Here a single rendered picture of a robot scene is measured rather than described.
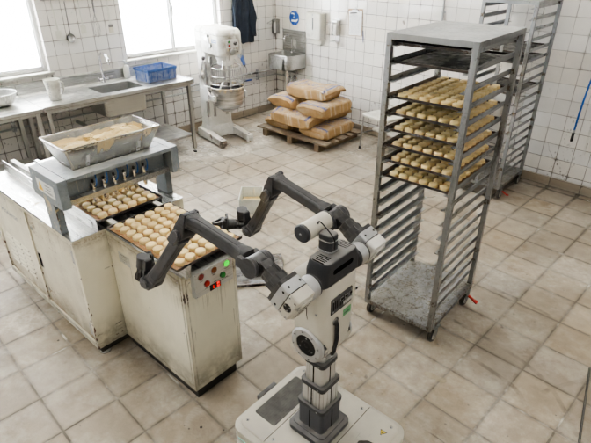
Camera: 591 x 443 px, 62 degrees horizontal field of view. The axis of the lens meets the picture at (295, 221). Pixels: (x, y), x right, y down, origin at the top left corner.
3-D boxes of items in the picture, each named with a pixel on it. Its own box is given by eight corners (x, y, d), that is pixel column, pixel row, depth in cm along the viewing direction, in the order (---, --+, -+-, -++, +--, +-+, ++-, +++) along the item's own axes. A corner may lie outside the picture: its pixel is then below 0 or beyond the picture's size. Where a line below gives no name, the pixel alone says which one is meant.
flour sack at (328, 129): (323, 143, 604) (324, 131, 597) (297, 135, 628) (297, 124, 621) (356, 129, 652) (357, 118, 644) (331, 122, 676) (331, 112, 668)
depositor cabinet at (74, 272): (15, 278, 373) (-19, 177, 333) (103, 242, 420) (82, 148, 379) (101, 360, 298) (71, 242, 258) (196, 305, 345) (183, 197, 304)
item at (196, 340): (128, 344, 311) (101, 219, 268) (173, 317, 333) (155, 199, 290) (198, 403, 270) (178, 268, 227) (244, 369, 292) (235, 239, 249)
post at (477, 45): (430, 333, 302) (479, 42, 220) (426, 330, 304) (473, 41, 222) (432, 330, 304) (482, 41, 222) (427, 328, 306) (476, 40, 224)
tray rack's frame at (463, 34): (430, 344, 305) (483, 42, 220) (361, 310, 334) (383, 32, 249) (472, 295, 348) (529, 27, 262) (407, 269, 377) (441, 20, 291)
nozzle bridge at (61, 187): (43, 221, 277) (27, 165, 261) (153, 182, 324) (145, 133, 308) (70, 242, 258) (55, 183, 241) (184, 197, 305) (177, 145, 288)
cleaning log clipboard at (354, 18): (363, 42, 624) (366, 8, 604) (362, 42, 623) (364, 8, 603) (346, 39, 640) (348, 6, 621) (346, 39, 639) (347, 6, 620)
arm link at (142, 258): (146, 290, 215) (162, 283, 222) (147, 269, 210) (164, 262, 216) (129, 278, 221) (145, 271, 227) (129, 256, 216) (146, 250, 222)
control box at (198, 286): (192, 296, 240) (188, 272, 233) (229, 275, 255) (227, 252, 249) (196, 300, 238) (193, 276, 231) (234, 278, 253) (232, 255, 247)
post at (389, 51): (368, 303, 328) (391, 32, 246) (364, 301, 329) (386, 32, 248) (370, 301, 330) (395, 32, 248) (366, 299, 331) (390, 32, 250)
